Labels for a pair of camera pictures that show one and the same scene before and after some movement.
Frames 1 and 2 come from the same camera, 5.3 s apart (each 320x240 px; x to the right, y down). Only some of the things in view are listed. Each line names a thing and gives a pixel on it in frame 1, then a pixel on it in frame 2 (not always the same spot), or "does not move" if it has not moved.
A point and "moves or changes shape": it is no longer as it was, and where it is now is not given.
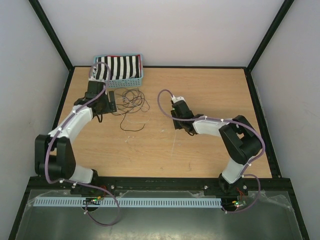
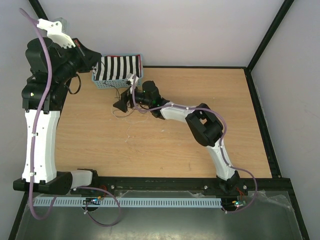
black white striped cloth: (121, 67) does not move
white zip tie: (173, 146) → (126, 132)
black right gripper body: (177, 124) → (140, 99)
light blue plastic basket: (124, 82) does not move
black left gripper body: (106, 106) → (73, 60)
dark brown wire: (130, 100) moves or changes shape
